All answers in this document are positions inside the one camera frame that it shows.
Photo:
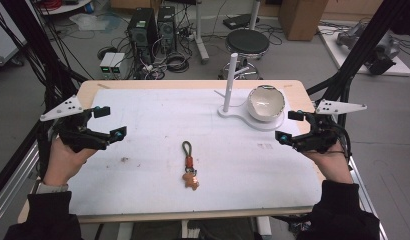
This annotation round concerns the person's left hand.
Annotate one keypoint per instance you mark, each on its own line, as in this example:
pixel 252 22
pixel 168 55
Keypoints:
pixel 63 163

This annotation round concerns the white power supply box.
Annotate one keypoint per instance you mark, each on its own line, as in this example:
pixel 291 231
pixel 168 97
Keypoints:
pixel 105 65
pixel 119 65

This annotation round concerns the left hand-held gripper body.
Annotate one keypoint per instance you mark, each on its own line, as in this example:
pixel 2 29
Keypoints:
pixel 64 108

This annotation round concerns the white table mat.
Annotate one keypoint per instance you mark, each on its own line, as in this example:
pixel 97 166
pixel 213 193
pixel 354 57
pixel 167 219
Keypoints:
pixel 166 120

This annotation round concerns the round white table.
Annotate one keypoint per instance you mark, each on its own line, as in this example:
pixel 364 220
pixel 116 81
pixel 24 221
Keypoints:
pixel 64 7

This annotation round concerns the white floor board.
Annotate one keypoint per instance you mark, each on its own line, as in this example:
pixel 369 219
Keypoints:
pixel 329 50

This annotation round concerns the brown cardboard box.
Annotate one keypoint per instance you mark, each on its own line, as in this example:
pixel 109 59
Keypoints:
pixel 301 18

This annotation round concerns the aluminium rail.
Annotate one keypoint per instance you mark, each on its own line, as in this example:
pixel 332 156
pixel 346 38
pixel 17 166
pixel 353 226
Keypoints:
pixel 13 190
pixel 366 200

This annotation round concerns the white stand with pole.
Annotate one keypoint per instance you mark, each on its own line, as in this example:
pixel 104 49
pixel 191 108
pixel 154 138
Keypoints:
pixel 230 86

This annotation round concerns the white table leg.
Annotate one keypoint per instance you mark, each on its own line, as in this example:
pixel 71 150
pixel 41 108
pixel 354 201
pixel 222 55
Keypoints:
pixel 200 33
pixel 254 13

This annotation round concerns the large black computer tower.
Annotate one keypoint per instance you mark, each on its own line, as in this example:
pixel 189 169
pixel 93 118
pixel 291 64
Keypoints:
pixel 141 33

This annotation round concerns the grey machine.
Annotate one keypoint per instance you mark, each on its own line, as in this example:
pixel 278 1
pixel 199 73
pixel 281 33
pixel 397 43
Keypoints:
pixel 379 50

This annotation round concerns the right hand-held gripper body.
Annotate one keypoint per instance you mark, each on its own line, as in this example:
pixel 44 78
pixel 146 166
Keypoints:
pixel 326 133

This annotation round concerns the flat black device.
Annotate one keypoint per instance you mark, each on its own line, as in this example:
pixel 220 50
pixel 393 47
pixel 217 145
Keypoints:
pixel 238 21

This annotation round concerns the person's right hand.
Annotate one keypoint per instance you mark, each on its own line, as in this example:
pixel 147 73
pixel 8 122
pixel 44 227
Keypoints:
pixel 333 166

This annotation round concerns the white eggshell bowl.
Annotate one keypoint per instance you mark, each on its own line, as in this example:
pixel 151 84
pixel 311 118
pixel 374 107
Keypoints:
pixel 266 106

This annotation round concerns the black round stool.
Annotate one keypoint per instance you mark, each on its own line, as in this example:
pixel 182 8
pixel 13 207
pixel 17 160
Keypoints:
pixel 247 41

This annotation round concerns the small black computer tower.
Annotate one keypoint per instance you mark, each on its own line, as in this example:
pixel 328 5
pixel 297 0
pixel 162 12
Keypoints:
pixel 166 28

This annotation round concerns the clear plastic bag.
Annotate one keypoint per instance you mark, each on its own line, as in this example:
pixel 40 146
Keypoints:
pixel 88 22

